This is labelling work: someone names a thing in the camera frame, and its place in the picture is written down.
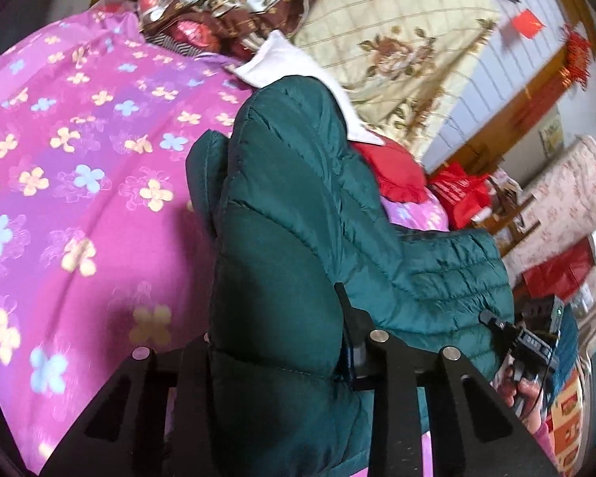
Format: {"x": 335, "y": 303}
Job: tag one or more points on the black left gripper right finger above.
{"x": 473, "y": 433}

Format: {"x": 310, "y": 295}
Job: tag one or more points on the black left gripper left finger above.
{"x": 151, "y": 418}

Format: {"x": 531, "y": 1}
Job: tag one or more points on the dark green puffer jacket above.
{"x": 288, "y": 199}

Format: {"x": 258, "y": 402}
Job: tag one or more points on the person right hand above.
{"x": 509, "y": 390}

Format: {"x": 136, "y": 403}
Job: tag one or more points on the wooden shelf rack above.
{"x": 505, "y": 222}

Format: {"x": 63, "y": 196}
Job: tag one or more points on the pink floral sofa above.
{"x": 563, "y": 210}

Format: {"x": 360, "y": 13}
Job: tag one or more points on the red shopping bag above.
{"x": 461, "y": 195}

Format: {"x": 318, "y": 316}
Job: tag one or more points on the pink floral bed sheet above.
{"x": 101, "y": 250}

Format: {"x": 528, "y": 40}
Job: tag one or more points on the red ruffled cushion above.
{"x": 400, "y": 178}

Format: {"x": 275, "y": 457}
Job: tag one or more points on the cream rose quilt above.
{"x": 403, "y": 63}

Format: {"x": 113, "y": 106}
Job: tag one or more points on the white pillow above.
{"x": 278, "y": 58}

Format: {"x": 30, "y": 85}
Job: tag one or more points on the red shiny package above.
{"x": 191, "y": 38}

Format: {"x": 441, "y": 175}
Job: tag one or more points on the brown floral blanket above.
{"x": 246, "y": 23}

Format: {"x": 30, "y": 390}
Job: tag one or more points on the red wall decoration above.
{"x": 577, "y": 58}

